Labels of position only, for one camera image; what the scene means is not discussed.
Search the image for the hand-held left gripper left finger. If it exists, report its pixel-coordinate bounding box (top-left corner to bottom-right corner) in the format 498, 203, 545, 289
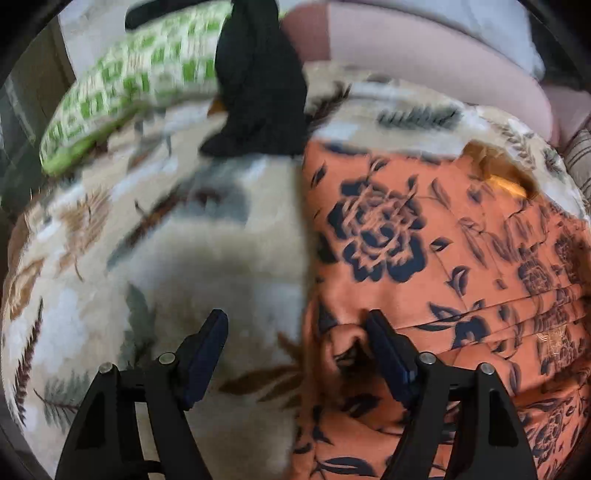
55, 309, 229, 480

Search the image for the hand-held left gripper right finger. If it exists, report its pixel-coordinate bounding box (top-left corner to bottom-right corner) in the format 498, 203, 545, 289
365, 309, 539, 480

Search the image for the orange floral garment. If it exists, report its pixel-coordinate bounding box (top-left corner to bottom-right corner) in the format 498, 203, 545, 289
291, 138, 591, 480

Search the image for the cream leaf-print blanket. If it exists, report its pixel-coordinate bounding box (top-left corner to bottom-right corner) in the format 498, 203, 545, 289
0, 62, 583, 480

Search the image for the striped brown quilt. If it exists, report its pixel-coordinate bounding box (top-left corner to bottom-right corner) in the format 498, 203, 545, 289
562, 130, 591, 204

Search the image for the black cloth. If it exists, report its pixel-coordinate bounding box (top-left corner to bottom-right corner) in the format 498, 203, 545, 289
124, 0, 309, 157

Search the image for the green patterned pillow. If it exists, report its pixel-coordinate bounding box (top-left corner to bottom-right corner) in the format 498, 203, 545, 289
39, 0, 236, 176

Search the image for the pink bolster cushion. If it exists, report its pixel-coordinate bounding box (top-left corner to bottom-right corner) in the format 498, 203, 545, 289
281, 2, 591, 146

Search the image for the grey pillow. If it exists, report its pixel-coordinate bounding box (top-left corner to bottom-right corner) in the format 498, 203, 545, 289
323, 0, 546, 77

